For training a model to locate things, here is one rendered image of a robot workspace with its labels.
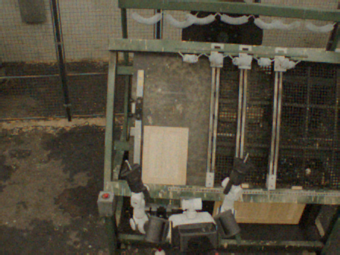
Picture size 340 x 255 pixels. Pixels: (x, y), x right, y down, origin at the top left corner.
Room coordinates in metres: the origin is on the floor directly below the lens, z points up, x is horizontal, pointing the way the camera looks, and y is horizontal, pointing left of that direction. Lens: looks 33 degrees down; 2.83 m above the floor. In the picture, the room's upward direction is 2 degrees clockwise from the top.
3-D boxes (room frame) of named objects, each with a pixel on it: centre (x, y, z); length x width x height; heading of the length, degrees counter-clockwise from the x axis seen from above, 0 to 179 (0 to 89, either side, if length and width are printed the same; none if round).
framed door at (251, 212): (2.18, -0.91, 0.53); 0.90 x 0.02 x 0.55; 89
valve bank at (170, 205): (1.88, 0.04, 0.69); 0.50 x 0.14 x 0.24; 89
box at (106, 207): (1.82, 0.48, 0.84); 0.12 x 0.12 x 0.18; 89
